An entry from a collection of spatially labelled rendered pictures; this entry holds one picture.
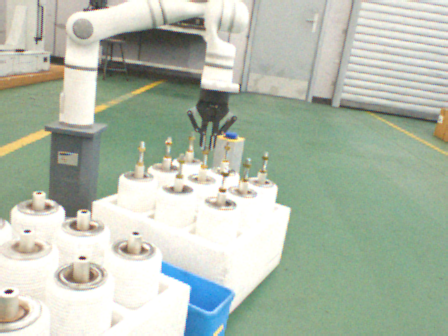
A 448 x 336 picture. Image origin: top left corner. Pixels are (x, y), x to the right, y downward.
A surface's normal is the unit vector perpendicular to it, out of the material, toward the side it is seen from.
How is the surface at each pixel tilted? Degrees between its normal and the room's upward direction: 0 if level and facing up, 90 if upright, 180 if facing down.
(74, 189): 90
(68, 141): 93
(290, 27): 90
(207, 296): 88
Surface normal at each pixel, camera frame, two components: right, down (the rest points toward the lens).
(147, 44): -0.04, 0.26
